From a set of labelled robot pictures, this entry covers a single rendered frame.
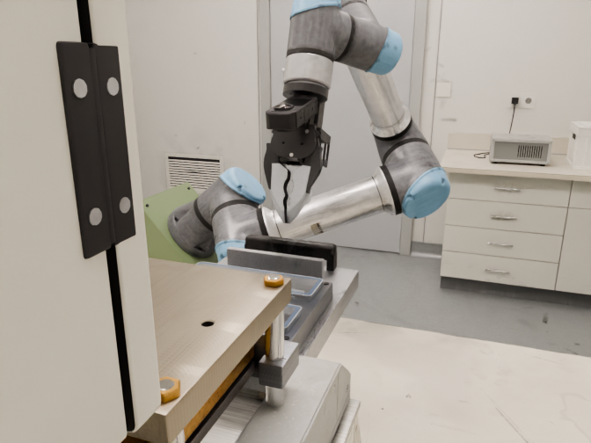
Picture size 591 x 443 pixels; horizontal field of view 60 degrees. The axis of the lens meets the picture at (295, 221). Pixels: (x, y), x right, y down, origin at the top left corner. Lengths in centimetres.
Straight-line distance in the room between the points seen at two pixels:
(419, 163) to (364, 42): 37
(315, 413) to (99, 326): 31
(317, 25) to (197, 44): 313
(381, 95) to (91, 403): 99
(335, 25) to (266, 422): 60
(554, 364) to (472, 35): 259
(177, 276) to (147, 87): 377
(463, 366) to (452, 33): 265
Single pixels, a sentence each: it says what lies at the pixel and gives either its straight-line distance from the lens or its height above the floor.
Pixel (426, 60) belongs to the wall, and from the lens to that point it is 343.
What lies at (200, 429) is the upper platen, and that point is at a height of 103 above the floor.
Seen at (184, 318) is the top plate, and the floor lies 111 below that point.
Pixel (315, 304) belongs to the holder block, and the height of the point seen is 100.
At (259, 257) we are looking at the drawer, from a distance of 76.
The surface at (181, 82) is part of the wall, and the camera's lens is 401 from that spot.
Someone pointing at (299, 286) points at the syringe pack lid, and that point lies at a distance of 66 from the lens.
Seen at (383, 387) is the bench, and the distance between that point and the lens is 93.
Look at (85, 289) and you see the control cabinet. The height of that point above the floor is 121.
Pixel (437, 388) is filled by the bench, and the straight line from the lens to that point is 94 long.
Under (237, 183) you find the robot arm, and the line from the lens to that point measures 120.
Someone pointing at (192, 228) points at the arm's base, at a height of 89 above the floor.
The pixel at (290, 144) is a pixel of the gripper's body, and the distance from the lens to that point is 78.
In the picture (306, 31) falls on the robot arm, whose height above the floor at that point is 132.
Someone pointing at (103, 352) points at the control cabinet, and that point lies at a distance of 18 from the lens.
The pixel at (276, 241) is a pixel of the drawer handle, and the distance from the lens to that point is 81.
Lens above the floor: 128
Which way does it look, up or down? 17 degrees down
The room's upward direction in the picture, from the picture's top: straight up
